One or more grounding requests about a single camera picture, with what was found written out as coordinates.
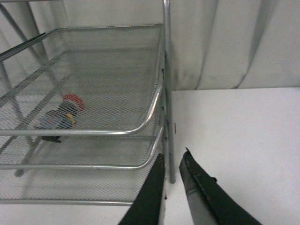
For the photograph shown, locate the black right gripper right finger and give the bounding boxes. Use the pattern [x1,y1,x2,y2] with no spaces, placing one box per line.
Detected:
[179,148,260,225]

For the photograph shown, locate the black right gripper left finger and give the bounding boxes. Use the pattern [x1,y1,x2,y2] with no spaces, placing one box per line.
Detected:
[119,153,165,225]

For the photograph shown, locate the red emergency stop button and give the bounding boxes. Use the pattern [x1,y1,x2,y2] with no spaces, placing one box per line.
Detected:
[34,93,85,130]

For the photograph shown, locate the silver mesh tiered rack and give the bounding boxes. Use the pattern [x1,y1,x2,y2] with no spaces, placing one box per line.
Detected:
[0,0,175,206]

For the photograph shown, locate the white curtain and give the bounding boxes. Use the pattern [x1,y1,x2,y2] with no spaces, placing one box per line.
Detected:
[0,0,300,91]

